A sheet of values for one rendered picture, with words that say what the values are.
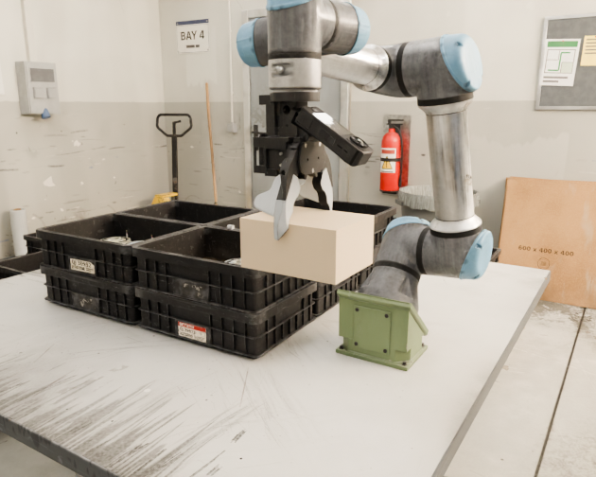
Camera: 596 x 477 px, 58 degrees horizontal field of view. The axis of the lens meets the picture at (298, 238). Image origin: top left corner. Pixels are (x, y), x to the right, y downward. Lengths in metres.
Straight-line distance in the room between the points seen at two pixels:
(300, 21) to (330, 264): 0.32
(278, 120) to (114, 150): 4.71
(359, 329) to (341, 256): 0.57
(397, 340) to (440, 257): 0.21
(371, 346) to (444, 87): 0.59
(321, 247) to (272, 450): 0.42
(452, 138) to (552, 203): 2.88
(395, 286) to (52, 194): 4.14
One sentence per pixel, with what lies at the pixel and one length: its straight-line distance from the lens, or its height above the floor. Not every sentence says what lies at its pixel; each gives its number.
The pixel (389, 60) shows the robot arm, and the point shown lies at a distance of 1.19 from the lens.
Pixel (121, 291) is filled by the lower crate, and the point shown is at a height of 0.80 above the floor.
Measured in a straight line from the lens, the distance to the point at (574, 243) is 4.03.
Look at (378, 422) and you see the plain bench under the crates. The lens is 1.09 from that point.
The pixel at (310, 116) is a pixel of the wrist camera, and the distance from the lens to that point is 0.76.
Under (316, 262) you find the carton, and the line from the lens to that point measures 0.74.
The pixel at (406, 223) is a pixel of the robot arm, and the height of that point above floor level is 1.00.
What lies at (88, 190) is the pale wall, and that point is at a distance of 5.30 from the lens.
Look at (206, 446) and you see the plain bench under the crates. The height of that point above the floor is 0.70.
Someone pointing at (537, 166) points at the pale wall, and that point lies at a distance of 4.20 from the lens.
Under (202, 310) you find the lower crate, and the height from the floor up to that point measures 0.80.
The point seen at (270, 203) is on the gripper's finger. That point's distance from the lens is 0.76.
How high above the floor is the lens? 1.28
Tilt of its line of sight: 14 degrees down
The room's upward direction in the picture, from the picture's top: straight up
